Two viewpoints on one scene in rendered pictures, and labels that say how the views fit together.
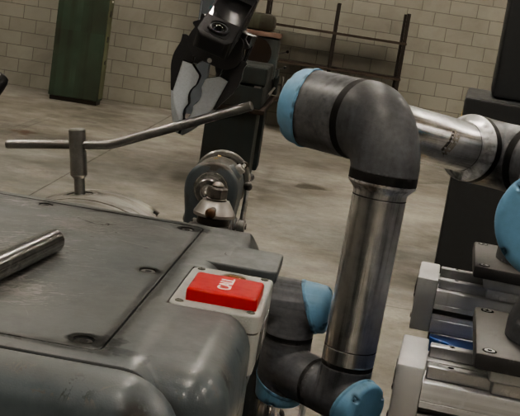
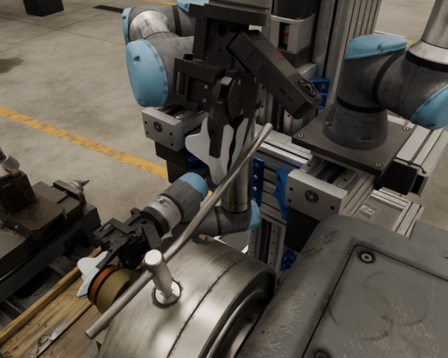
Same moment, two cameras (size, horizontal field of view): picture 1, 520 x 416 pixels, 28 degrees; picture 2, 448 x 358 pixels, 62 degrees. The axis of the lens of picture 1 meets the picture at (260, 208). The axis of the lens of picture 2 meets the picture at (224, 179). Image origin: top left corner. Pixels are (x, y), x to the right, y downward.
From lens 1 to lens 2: 1.23 m
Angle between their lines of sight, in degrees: 62
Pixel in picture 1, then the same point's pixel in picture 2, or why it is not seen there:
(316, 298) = (201, 185)
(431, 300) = (181, 131)
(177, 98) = (223, 160)
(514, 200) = not seen: outside the picture
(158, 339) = not seen: outside the picture
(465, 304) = (195, 122)
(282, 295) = (190, 199)
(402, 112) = not seen: hidden behind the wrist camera
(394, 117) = not seen: hidden behind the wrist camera
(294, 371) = (211, 226)
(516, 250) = (439, 122)
